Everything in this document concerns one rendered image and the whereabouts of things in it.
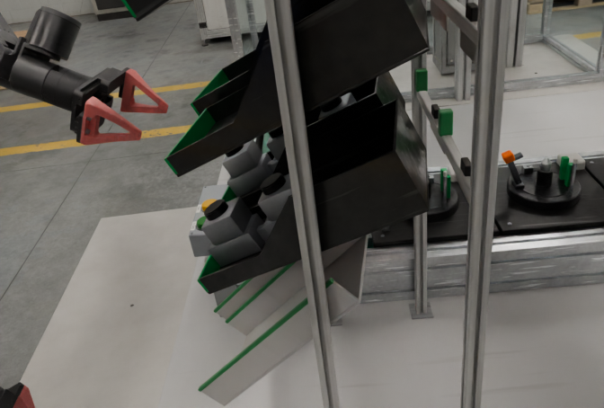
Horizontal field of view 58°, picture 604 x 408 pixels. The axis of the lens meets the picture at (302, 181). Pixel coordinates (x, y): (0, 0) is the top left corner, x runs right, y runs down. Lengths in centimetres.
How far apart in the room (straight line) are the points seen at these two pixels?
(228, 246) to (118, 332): 55
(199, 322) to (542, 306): 65
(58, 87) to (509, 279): 84
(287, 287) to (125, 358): 43
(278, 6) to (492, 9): 17
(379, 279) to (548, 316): 31
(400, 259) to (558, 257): 29
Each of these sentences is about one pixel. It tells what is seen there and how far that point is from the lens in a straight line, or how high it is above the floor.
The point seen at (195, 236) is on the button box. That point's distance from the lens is 119.
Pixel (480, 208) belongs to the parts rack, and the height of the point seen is 131.
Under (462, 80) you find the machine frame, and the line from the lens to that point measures 193.
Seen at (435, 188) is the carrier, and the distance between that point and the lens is 119.
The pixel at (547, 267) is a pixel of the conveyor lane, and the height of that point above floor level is 91.
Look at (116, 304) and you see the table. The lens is 124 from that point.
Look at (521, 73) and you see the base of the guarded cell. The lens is 221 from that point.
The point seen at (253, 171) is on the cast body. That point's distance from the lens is 79.
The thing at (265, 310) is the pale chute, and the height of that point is 105.
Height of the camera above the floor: 161
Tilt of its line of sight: 30 degrees down
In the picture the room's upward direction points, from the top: 8 degrees counter-clockwise
